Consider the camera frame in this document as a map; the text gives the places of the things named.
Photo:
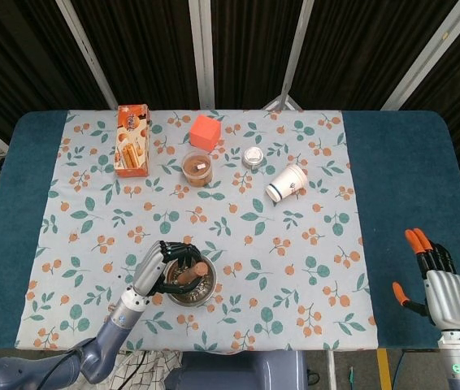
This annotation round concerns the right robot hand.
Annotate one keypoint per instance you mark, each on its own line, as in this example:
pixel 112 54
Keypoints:
pixel 449 296

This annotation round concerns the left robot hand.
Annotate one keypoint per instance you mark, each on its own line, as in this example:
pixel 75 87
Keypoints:
pixel 150 272

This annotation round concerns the wooden rolling pin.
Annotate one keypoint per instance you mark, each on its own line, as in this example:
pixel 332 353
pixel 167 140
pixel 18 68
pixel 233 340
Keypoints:
pixel 193 273

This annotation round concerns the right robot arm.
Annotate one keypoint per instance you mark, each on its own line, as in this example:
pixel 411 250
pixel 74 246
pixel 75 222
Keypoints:
pixel 457 361

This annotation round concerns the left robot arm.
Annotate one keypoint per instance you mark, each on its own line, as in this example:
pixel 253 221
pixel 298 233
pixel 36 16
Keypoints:
pixel 112 337

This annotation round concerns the stainless steel bowl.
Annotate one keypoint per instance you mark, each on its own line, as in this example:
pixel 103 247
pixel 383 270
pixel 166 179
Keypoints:
pixel 196 300

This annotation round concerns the crushed brown white granules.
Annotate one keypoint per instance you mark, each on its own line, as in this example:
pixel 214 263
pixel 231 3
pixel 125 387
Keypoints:
pixel 202 289

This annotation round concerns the black white checkered cloth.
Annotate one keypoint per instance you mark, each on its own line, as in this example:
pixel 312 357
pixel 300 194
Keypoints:
pixel 148 371

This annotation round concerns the clear jar of rubber bands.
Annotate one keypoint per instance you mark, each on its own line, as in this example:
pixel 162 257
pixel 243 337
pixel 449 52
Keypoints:
pixel 197 170

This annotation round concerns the floral orange fruit tablecloth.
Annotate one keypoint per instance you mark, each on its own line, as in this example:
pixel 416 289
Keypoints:
pixel 254 227

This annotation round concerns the blue grey robot torso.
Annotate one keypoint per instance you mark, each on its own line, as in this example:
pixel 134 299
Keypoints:
pixel 242 371

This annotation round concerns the orange snack box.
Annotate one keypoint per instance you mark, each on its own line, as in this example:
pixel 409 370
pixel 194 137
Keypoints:
pixel 132 138

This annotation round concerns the orange foam cube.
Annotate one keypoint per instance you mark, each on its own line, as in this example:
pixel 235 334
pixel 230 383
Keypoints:
pixel 203 132

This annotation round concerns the small clear jar of pins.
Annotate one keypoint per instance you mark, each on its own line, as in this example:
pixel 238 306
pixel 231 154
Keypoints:
pixel 253 157

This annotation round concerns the white paper cup blue stripe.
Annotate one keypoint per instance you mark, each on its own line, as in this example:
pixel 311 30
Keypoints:
pixel 289 183

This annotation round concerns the dark pleated curtain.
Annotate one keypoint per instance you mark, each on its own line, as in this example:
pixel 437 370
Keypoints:
pixel 144 48

